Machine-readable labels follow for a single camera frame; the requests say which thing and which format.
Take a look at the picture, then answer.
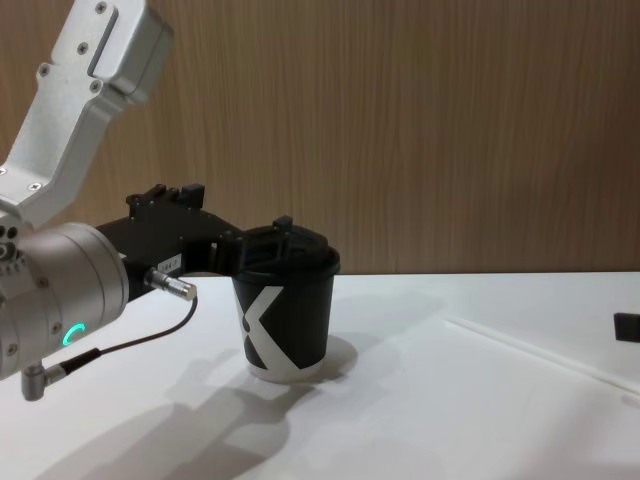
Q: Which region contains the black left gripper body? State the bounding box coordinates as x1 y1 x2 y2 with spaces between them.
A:
94 183 247 304

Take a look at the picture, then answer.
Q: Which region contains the black paper cup with lid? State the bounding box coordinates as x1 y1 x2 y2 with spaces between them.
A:
230 225 343 385

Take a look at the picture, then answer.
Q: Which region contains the white table cloth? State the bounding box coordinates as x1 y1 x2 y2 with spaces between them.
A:
0 272 640 480

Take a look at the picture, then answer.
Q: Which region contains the thin dark cable silver plug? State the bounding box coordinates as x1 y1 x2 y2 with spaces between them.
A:
20 268 200 402

